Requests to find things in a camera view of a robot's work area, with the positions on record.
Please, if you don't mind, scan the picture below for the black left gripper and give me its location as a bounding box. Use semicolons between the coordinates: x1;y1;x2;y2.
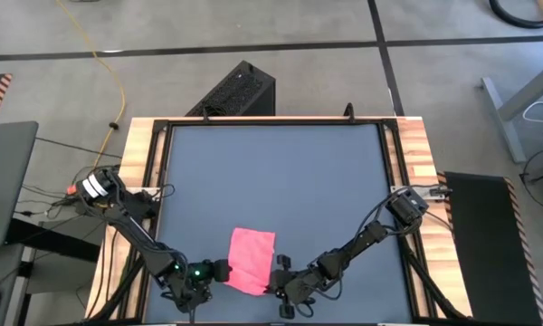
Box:
171;260;232;313

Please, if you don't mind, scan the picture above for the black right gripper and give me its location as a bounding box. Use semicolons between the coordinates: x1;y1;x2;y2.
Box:
265;254;322;321

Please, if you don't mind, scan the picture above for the pink fluffy towel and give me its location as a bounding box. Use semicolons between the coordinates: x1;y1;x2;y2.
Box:
224;226;277;297

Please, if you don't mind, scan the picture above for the grey-blue table mat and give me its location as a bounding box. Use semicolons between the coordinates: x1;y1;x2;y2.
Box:
142;124;413;323

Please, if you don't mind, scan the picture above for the black metal desk bar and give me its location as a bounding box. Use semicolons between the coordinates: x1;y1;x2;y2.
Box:
6;216;101;264

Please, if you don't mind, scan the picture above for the black perforated computer tower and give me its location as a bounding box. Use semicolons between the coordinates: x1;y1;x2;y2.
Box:
185;60;276;118

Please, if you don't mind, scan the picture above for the grey metal desk leg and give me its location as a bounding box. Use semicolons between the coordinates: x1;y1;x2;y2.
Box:
481;56;543;164

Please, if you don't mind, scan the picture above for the black cable conduit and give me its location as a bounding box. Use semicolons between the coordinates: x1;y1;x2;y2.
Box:
395;216;467;321
88;221;157;322

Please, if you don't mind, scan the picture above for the black metal table frame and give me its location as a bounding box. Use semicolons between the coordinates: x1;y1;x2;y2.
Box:
135;118;424;325

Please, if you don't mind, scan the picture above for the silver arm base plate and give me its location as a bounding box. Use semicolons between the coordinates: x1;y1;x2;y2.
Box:
390;184;449;200

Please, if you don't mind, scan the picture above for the thin black floor cable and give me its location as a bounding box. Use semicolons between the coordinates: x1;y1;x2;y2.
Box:
35;137;123;159

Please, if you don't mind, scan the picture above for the yellow floor cable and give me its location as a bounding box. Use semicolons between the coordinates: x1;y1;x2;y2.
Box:
53;0;127;171

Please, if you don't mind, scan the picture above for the black looped floor cable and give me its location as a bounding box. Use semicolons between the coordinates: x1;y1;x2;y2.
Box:
519;148;543;218

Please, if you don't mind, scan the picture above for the white cable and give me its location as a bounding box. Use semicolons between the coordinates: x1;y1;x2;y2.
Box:
522;101;543;153

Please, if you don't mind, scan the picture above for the black hose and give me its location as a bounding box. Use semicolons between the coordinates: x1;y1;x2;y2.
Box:
488;0;543;28

